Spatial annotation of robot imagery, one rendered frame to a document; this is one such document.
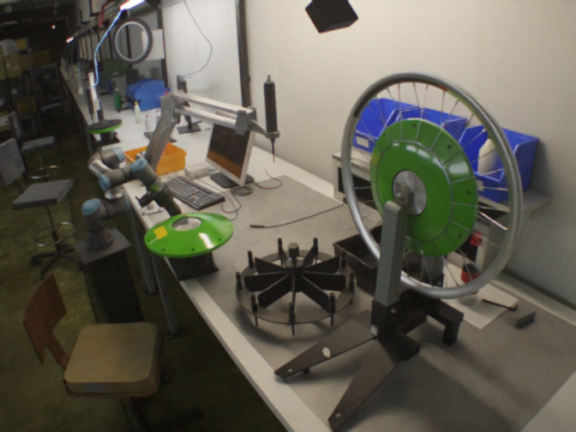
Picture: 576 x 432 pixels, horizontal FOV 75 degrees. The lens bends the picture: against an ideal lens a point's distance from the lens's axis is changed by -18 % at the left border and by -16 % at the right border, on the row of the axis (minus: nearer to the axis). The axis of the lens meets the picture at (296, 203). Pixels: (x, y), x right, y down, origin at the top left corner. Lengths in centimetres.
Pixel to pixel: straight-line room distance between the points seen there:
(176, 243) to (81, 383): 66
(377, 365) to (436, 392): 17
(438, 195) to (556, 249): 67
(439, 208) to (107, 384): 127
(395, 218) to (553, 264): 73
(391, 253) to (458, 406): 41
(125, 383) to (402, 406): 99
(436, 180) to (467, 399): 53
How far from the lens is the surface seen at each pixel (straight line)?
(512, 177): 83
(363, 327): 113
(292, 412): 105
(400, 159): 97
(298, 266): 128
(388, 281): 101
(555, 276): 153
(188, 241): 142
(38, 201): 354
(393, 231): 95
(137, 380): 163
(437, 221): 94
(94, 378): 170
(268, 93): 143
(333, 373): 113
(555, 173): 142
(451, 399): 110
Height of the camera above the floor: 173
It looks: 24 degrees down
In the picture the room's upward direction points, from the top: 3 degrees counter-clockwise
